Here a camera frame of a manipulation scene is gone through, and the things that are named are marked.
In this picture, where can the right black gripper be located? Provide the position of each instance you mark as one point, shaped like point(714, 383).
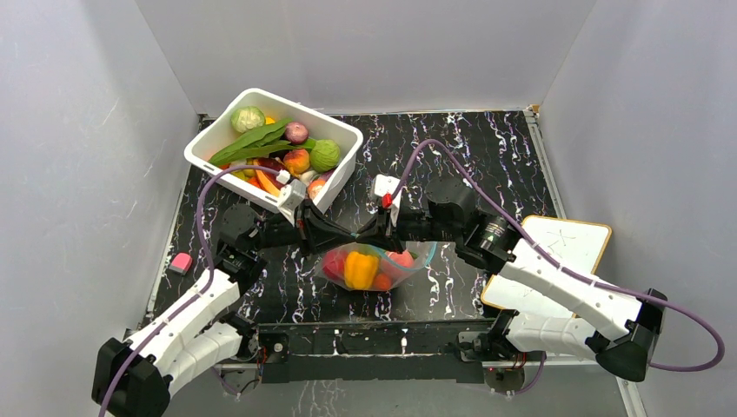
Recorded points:
point(386, 223)

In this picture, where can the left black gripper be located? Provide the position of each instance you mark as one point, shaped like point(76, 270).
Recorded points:
point(317, 224)

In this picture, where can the pink peach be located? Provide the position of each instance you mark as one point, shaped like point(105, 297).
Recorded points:
point(397, 264)

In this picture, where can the red tomato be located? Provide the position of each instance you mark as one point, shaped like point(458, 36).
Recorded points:
point(333, 265)

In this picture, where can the yellow bell pepper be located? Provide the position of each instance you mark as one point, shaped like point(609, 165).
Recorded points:
point(360, 270)

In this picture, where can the clear zip top bag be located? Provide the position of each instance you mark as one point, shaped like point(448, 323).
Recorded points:
point(423, 252)

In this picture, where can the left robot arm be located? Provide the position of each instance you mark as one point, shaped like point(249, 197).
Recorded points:
point(141, 374)

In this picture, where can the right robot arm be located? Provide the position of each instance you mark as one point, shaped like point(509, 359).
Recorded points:
point(616, 327)

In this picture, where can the garlic bulb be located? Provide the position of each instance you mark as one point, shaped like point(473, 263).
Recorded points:
point(309, 176)

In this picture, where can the white plastic bin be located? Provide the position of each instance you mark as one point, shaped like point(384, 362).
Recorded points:
point(320, 126)

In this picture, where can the light green cabbage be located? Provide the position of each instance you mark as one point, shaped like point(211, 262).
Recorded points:
point(324, 156)

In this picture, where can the pink onion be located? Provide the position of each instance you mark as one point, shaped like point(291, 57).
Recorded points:
point(296, 133)

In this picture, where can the long green leaf vegetable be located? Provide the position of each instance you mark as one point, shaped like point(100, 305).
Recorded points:
point(258, 142)

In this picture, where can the pink eraser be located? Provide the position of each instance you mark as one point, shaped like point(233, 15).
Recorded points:
point(180, 264)

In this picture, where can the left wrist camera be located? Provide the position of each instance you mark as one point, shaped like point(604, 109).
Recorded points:
point(292, 194)

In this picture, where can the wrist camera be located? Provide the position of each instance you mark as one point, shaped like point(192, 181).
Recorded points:
point(387, 191)
point(292, 194)

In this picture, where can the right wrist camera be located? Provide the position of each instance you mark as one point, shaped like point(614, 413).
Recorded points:
point(387, 191)

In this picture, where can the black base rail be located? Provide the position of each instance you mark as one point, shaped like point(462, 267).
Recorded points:
point(460, 351)

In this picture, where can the white board wooden frame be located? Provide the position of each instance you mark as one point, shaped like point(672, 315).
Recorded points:
point(574, 244)

